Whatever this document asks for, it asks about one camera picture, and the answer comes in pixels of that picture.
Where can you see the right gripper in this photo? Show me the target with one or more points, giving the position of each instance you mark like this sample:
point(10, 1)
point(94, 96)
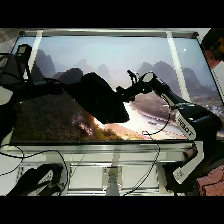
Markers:
point(130, 92)

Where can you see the black garment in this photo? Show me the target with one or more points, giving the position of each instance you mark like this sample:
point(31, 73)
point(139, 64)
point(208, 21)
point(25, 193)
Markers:
point(100, 98)

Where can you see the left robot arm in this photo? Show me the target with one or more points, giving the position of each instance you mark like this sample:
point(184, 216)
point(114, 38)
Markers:
point(13, 76)

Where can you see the heap of clothes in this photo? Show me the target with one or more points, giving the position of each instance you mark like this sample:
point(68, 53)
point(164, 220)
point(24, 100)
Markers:
point(213, 41)

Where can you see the silver frame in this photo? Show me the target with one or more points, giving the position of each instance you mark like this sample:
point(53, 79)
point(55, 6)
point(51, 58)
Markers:
point(113, 148)

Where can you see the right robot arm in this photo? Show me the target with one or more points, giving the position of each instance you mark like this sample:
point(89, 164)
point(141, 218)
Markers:
point(200, 117)

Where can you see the red garment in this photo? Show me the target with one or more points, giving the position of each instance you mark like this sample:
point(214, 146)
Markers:
point(211, 181)

